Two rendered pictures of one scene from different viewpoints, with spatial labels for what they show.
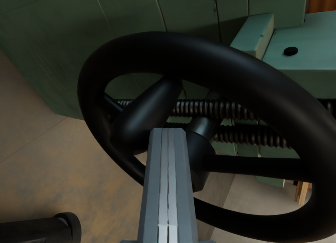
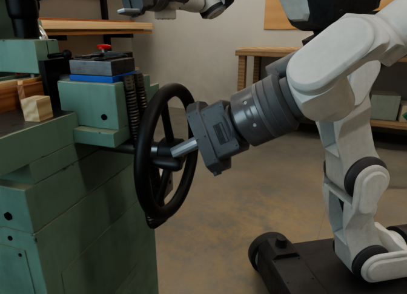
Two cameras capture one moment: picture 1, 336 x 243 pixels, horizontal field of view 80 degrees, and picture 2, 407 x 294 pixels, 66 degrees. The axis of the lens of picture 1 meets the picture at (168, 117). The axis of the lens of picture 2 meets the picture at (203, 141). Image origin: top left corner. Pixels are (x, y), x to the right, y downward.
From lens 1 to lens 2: 0.44 m
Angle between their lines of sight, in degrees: 25
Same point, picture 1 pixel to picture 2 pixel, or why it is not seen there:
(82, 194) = (229, 258)
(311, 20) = (70, 107)
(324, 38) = (90, 103)
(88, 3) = (74, 273)
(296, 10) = (71, 117)
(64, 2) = not seen: outside the picture
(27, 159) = not seen: outside the picture
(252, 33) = (97, 137)
